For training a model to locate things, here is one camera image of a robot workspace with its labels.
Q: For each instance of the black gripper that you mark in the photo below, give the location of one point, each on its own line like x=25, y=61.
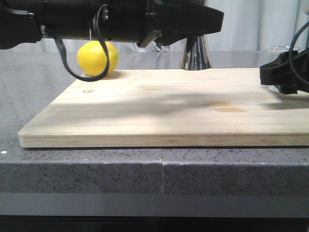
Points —
x=161, y=21

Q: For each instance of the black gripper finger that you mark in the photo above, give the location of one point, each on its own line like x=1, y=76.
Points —
x=278, y=73

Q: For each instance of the wooden cutting board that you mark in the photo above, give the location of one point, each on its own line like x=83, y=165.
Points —
x=215, y=107

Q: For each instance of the glass beaker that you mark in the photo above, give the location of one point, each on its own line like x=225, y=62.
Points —
x=275, y=51

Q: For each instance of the steel double jigger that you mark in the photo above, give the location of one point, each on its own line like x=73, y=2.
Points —
x=196, y=54

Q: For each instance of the yellow lemon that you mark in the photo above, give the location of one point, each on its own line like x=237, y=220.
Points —
x=92, y=58

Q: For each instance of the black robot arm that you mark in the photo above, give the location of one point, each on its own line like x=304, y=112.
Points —
x=23, y=21

